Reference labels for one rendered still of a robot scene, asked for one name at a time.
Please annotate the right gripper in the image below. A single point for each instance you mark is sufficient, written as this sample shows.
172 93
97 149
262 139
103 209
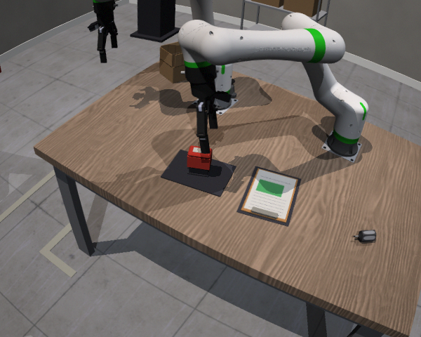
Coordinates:
105 20

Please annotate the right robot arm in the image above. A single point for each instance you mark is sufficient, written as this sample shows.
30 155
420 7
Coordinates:
201 10

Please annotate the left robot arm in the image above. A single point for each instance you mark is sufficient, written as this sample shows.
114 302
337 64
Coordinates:
204 46

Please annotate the brown cardboard box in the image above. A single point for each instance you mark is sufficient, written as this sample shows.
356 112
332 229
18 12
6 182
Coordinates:
171 62

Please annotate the clipboard with form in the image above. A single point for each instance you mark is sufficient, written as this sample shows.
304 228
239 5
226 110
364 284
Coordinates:
269 191

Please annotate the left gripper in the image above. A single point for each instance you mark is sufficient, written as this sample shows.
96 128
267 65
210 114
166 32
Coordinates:
205 110

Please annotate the dark grey rectangular mat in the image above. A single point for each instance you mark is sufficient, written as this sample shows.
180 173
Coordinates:
215 183

